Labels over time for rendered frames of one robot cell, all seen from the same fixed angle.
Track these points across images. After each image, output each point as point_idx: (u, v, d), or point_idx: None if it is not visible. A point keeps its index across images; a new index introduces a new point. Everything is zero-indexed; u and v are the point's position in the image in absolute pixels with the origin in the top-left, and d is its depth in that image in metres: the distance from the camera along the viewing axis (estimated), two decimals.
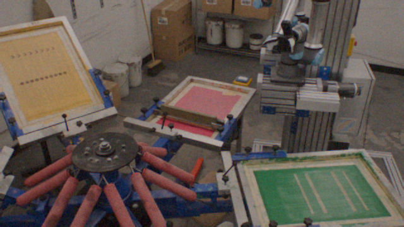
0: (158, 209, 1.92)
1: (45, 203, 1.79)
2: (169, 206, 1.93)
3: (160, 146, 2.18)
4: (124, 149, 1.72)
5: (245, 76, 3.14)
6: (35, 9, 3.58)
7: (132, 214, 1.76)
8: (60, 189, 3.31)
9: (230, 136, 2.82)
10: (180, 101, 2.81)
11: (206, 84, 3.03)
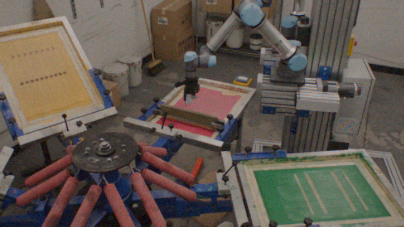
0: (158, 209, 1.92)
1: (45, 203, 1.79)
2: (169, 206, 1.93)
3: (160, 146, 2.18)
4: (124, 149, 1.72)
5: (245, 76, 3.14)
6: (35, 9, 3.58)
7: (132, 214, 1.76)
8: (60, 189, 3.31)
9: (230, 136, 2.82)
10: (180, 101, 2.81)
11: (206, 84, 3.03)
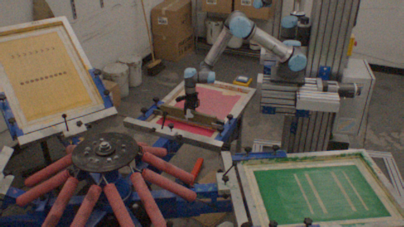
0: (158, 209, 1.92)
1: (45, 203, 1.79)
2: (169, 206, 1.93)
3: (160, 146, 2.18)
4: (124, 149, 1.72)
5: (245, 76, 3.14)
6: (35, 9, 3.58)
7: (132, 214, 1.76)
8: (60, 189, 3.31)
9: (230, 136, 2.82)
10: (180, 101, 2.81)
11: (206, 84, 3.03)
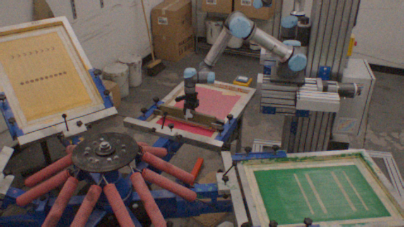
0: (158, 209, 1.92)
1: (45, 203, 1.79)
2: (169, 206, 1.93)
3: (160, 146, 2.18)
4: (124, 149, 1.72)
5: (245, 76, 3.14)
6: (35, 9, 3.58)
7: (132, 214, 1.76)
8: (60, 189, 3.31)
9: (230, 136, 2.82)
10: (180, 101, 2.81)
11: (206, 84, 3.03)
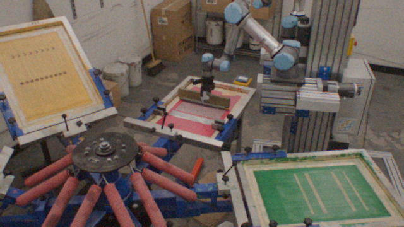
0: (158, 209, 1.92)
1: (45, 203, 1.79)
2: (169, 206, 1.93)
3: (160, 146, 2.18)
4: (124, 149, 1.72)
5: (245, 76, 3.14)
6: (35, 9, 3.58)
7: (132, 214, 1.76)
8: (60, 189, 3.31)
9: (230, 136, 2.82)
10: (180, 101, 2.81)
11: None
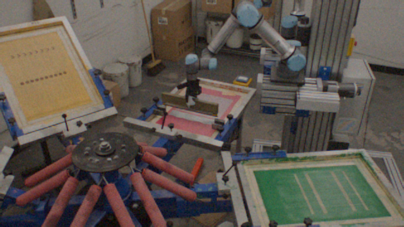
0: (158, 209, 1.92)
1: (45, 203, 1.79)
2: (169, 206, 1.93)
3: (160, 146, 2.18)
4: (124, 149, 1.72)
5: (245, 76, 3.14)
6: (35, 9, 3.58)
7: (132, 214, 1.76)
8: (60, 189, 3.31)
9: (230, 136, 2.82)
10: None
11: (206, 84, 3.03)
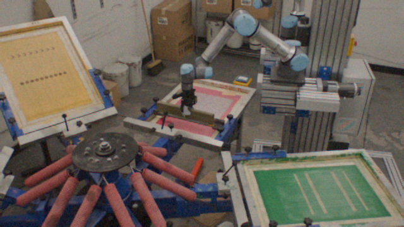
0: (158, 209, 1.92)
1: (45, 203, 1.79)
2: (169, 206, 1.93)
3: (160, 146, 2.18)
4: (124, 149, 1.72)
5: (245, 76, 3.14)
6: (35, 9, 3.58)
7: (132, 214, 1.76)
8: (60, 189, 3.31)
9: (230, 136, 2.82)
10: (180, 101, 2.81)
11: (206, 84, 3.03)
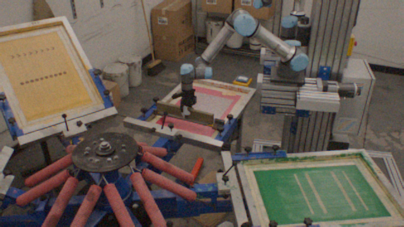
0: (158, 209, 1.92)
1: (45, 203, 1.79)
2: (169, 206, 1.93)
3: (160, 146, 2.18)
4: (124, 149, 1.72)
5: (245, 76, 3.14)
6: (35, 9, 3.58)
7: (132, 214, 1.76)
8: (60, 189, 3.31)
9: (230, 136, 2.82)
10: (180, 101, 2.81)
11: (206, 84, 3.03)
